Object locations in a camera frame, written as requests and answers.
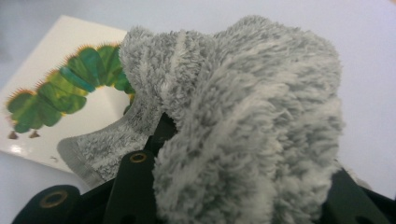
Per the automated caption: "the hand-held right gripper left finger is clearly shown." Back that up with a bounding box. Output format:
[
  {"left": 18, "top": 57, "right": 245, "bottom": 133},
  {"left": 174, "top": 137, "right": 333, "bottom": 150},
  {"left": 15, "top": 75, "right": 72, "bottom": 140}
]
[{"left": 104, "top": 112, "right": 179, "bottom": 224}]

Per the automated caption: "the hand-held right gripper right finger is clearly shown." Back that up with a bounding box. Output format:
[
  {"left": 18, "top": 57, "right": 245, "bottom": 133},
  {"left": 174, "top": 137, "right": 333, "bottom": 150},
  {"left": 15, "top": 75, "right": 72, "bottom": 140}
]
[{"left": 320, "top": 167, "right": 390, "bottom": 224}]

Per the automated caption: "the grey fluffy cloth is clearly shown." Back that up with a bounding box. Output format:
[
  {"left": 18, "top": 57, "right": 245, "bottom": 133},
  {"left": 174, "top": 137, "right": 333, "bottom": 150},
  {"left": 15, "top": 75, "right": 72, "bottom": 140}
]
[{"left": 57, "top": 14, "right": 372, "bottom": 224}]

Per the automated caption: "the white caterpillar picture book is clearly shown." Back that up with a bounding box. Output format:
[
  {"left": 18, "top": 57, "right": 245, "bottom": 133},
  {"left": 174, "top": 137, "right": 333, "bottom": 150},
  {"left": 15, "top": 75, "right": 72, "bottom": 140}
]
[{"left": 0, "top": 14, "right": 138, "bottom": 175}]

